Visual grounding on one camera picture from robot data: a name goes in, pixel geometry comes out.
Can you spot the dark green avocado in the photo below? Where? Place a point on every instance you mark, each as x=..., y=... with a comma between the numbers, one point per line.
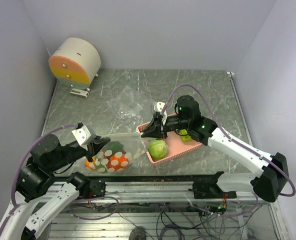
x=114, y=146

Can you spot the pale cabbage lower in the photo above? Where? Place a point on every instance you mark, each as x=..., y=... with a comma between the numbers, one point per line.
x=158, y=149

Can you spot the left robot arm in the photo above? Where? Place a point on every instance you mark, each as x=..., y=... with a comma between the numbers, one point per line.
x=21, y=222

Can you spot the white bracket block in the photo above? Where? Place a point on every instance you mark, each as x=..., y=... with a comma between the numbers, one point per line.
x=79, y=93

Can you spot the aluminium rail frame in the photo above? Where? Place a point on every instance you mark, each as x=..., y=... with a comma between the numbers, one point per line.
x=173, y=207

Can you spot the white corner clip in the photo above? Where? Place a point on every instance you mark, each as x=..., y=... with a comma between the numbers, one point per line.
x=231, y=74

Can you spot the blue zipper clear bag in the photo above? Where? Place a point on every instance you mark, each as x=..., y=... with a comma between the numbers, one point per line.
x=131, y=107

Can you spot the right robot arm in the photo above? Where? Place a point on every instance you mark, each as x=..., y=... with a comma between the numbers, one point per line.
x=268, y=174

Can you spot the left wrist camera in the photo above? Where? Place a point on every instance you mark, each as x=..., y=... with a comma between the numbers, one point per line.
x=84, y=135

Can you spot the round drawer cabinet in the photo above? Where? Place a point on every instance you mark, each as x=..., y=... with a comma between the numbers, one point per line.
x=75, y=63

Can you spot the pink plastic basket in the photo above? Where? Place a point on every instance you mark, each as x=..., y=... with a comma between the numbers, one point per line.
x=176, y=148

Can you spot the light green round fruit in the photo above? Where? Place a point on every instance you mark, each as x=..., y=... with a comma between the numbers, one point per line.
x=184, y=136

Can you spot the orange mango fruit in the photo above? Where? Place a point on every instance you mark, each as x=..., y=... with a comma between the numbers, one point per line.
x=89, y=165

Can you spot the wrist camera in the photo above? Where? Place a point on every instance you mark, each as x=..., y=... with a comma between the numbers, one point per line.
x=156, y=107
x=84, y=135

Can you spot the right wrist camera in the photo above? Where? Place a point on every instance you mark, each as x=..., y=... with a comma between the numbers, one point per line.
x=156, y=107

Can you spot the dotted clear zip bag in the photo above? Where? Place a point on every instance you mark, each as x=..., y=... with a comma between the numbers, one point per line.
x=133, y=144

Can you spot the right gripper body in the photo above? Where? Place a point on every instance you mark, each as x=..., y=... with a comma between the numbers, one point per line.
x=164, y=132

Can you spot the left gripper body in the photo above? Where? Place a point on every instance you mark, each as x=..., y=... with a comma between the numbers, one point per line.
x=90, y=151

